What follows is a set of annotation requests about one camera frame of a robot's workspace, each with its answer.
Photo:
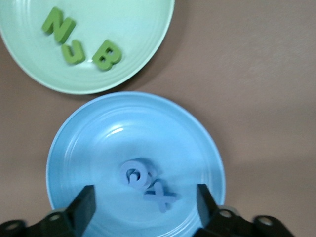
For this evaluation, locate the green plate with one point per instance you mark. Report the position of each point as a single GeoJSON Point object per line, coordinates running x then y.
{"type": "Point", "coordinates": [111, 19]}

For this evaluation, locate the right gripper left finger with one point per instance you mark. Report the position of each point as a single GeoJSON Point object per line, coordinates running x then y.
{"type": "Point", "coordinates": [81, 209]}

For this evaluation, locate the brown table cover sheet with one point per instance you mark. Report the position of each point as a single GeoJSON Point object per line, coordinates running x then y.
{"type": "Point", "coordinates": [259, 74]}

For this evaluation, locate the green foam letter B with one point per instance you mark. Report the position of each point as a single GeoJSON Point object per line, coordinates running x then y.
{"type": "Point", "coordinates": [116, 58]}

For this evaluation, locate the blue foam number six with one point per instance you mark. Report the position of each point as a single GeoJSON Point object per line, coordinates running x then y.
{"type": "Point", "coordinates": [153, 175]}

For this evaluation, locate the green foam letter N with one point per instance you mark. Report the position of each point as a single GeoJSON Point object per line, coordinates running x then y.
{"type": "Point", "coordinates": [59, 27]}

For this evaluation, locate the green foam letter U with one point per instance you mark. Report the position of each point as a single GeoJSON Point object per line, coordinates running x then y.
{"type": "Point", "coordinates": [72, 59]}

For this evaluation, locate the blue plate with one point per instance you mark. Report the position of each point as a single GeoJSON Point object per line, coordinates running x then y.
{"type": "Point", "coordinates": [98, 148]}

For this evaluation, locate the blue foam letter X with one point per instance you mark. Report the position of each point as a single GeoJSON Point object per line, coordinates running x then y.
{"type": "Point", "coordinates": [161, 197]}

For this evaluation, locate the blue foam letter G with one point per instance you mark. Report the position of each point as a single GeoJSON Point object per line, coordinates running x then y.
{"type": "Point", "coordinates": [123, 172]}

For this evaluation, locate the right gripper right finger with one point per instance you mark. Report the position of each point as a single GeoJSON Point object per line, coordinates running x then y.
{"type": "Point", "coordinates": [209, 217]}

